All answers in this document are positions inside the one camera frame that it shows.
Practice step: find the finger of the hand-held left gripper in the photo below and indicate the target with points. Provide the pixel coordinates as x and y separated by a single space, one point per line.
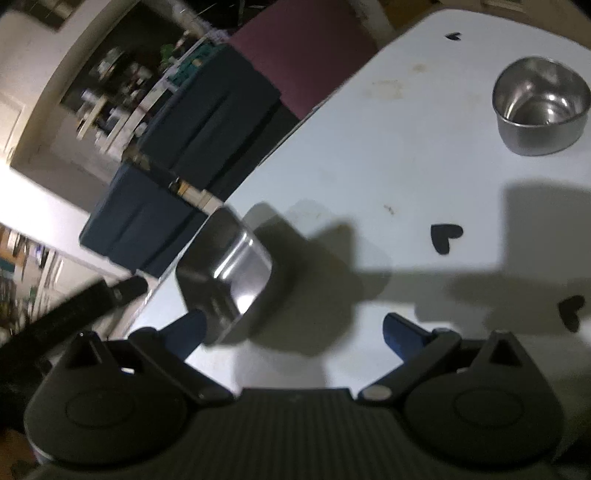
129 288

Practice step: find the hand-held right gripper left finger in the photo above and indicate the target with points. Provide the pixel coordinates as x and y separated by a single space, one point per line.
184 330

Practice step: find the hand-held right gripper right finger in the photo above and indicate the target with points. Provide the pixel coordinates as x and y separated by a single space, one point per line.
401 337

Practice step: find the rectangular steel tray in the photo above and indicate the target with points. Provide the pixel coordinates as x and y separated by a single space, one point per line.
231 272

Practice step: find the round steel bowl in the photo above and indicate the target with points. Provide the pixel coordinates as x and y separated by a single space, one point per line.
540 106

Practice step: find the dark blue chair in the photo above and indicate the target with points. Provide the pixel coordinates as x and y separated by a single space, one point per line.
212 115
138 221

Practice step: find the white shelf cart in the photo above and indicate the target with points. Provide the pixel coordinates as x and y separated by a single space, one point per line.
115 92

